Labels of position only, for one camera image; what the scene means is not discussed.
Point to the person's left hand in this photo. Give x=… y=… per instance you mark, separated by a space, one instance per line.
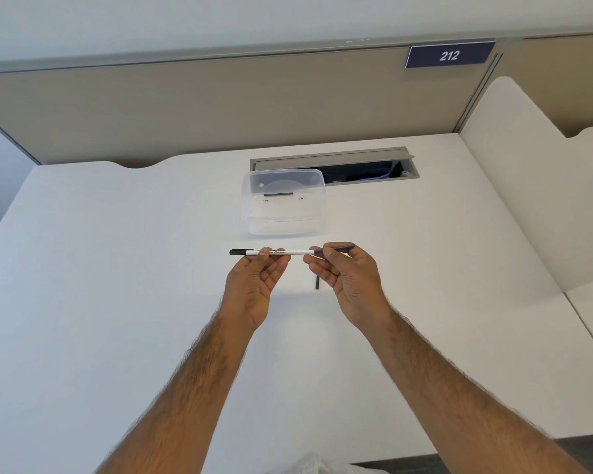
x=247 y=291

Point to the person's right hand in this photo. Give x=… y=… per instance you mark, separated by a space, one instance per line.
x=356 y=291

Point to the person's left thumb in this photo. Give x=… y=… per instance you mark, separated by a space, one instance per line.
x=258 y=261

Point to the person's right middle finger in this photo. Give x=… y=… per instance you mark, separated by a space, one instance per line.
x=322 y=274

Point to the person's right thumb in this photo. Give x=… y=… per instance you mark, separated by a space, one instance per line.
x=333 y=261

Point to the white pen with black cap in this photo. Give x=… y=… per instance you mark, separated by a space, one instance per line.
x=296 y=252

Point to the person's right forearm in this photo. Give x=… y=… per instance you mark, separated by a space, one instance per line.
x=454 y=394

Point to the person's left forearm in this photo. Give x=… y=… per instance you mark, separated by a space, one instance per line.
x=188 y=389

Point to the clear plastic container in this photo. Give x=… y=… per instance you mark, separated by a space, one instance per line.
x=282 y=207

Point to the small black bar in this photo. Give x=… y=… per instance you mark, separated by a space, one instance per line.
x=278 y=194

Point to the beige partition panel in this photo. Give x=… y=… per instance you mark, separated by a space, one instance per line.
x=217 y=108
x=558 y=78

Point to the white crumpled plastic bag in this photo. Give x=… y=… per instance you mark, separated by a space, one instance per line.
x=326 y=465

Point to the white desk divider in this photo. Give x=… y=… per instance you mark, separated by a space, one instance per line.
x=528 y=182

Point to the blue number sign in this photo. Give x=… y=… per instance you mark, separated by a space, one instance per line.
x=449 y=55

